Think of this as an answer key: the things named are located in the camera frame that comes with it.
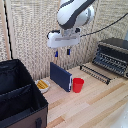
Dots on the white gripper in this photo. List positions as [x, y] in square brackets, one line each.
[64, 38]

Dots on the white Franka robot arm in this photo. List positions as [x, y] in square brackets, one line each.
[74, 12]

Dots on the black toaster oven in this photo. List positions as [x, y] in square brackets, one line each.
[113, 55]

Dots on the blue book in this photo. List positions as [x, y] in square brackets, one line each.
[60, 76]

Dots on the red plastic cup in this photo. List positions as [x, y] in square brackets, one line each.
[78, 85]

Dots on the woven folding screen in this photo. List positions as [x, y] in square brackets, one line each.
[30, 33]

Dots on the yellow food item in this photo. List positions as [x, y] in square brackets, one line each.
[42, 84]

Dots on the white bowl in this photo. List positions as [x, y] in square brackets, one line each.
[43, 87]

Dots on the black fabric storage box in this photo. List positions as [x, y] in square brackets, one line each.
[18, 96]

